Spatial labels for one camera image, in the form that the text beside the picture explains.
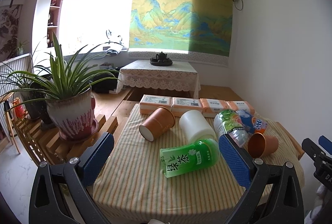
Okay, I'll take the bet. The white plastic cup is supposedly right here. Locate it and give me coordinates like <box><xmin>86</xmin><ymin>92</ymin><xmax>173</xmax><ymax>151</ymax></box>
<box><xmin>179</xmin><ymin>110</ymin><xmax>216</xmax><ymax>144</ymax></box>

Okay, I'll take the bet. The small orange cup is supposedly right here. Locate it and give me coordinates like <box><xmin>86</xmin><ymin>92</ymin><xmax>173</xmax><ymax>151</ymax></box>
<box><xmin>248</xmin><ymin>133</ymin><xmax>278</xmax><ymax>158</ymax></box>

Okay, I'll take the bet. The large orange paper cup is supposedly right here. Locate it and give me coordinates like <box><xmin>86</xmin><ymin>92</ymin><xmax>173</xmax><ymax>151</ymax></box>
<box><xmin>138</xmin><ymin>107</ymin><xmax>175</xmax><ymax>142</ymax></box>

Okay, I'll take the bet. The wooden slatted plant stand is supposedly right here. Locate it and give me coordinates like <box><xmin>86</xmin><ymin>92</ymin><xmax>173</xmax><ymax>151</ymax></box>
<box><xmin>11</xmin><ymin>114</ymin><xmax>118</xmax><ymax>165</ymax></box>

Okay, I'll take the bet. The blue orange soda bottle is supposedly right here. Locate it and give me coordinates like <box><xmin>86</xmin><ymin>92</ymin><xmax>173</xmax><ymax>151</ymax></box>
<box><xmin>236</xmin><ymin>110</ymin><xmax>268</xmax><ymax>135</ymax></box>

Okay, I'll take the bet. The grapefruit label clear bottle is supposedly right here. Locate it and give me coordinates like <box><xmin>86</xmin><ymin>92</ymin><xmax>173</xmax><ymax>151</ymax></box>
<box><xmin>213</xmin><ymin>109</ymin><xmax>249</xmax><ymax>147</ymax></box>

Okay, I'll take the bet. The green tea bottle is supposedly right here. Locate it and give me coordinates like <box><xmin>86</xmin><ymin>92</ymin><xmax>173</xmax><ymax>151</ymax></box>
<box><xmin>159</xmin><ymin>139</ymin><xmax>220</xmax><ymax>178</ymax></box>

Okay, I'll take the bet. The striped yellow tablecloth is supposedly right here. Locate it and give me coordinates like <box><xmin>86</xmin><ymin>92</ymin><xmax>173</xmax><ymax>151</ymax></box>
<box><xmin>92</xmin><ymin>103</ymin><xmax>306</xmax><ymax>224</ymax></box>

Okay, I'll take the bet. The potted spider plant red-white pot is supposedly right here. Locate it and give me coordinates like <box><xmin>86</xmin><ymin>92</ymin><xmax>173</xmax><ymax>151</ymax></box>
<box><xmin>0</xmin><ymin>32</ymin><xmax>123</xmax><ymax>141</ymax></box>

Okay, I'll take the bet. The dark potted plant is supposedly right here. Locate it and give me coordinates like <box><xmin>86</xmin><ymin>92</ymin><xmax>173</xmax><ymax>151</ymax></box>
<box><xmin>1</xmin><ymin>53</ymin><xmax>54</xmax><ymax>129</ymax></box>

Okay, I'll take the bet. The dark bag on floor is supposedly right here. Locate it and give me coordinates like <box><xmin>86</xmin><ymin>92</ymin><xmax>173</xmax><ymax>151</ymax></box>
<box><xmin>91</xmin><ymin>69</ymin><xmax>119</xmax><ymax>94</ymax></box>

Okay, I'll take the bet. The white radiator cover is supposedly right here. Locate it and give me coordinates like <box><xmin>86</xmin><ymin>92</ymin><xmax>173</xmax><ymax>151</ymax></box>
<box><xmin>1</xmin><ymin>53</ymin><xmax>32</xmax><ymax>97</ymax></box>

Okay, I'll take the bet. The low table lace cloth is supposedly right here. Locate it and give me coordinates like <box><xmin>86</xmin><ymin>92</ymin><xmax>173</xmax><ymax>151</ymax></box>
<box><xmin>116</xmin><ymin>59</ymin><xmax>201</xmax><ymax>99</ymax></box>

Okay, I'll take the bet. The black teapot set tray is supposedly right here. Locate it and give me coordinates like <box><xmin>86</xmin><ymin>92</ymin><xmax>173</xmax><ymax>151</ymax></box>
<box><xmin>150</xmin><ymin>52</ymin><xmax>173</xmax><ymax>66</ymax></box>

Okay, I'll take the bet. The green landscape roller blind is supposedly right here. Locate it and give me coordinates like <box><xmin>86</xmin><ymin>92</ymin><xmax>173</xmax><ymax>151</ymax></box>
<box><xmin>129</xmin><ymin>0</ymin><xmax>233</xmax><ymax>57</ymax></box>

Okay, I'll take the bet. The white pink wall shelf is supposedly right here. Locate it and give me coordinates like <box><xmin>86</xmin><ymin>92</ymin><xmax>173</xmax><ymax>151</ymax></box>
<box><xmin>47</xmin><ymin>0</ymin><xmax>62</xmax><ymax>48</ymax></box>

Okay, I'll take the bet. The ink painting wall scroll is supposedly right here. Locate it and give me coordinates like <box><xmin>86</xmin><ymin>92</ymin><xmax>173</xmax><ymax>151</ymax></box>
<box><xmin>0</xmin><ymin>4</ymin><xmax>22</xmax><ymax>62</ymax></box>

